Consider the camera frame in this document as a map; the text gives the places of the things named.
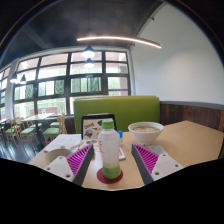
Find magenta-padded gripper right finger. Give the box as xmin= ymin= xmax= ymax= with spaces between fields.
xmin=130 ymin=143 xmax=184 ymax=186

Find black-framed menu stand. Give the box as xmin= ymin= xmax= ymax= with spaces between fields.
xmin=81 ymin=113 xmax=118 ymax=141

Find white ceramic bowl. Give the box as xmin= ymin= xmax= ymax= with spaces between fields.
xmin=127 ymin=121 xmax=165 ymax=146

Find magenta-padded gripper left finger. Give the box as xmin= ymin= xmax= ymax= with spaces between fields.
xmin=44 ymin=143 xmax=95 ymax=187

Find white paper sheet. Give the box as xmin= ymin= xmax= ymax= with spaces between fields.
xmin=43 ymin=133 xmax=83 ymax=153

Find dark pendant lamps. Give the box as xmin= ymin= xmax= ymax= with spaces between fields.
xmin=9 ymin=45 xmax=97 ymax=84

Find curved linear ceiling light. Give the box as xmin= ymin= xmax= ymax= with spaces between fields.
xmin=76 ymin=35 xmax=162 ymax=50

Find small white paper card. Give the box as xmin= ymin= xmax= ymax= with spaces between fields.
xmin=148 ymin=144 xmax=168 ymax=156

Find light wooden dining table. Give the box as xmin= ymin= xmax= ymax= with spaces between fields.
xmin=21 ymin=113 xmax=54 ymax=148

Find flat round red coaster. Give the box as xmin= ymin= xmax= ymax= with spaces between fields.
xmin=96 ymin=167 xmax=124 ymax=185

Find wooden chairs with green seats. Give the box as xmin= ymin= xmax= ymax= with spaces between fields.
xmin=0 ymin=113 xmax=68 ymax=148

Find small blue-capped bottle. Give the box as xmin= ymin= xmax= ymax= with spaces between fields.
xmin=117 ymin=130 xmax=124 ymax=147

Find green upholstered bench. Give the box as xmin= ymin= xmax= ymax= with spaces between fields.
xmin=73 ymin=95 xmax=161 ymax=134

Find green-capped white drink bottle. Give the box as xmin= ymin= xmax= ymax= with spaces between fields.
xmin=97 ymin=119 xmax=122 ymax=180

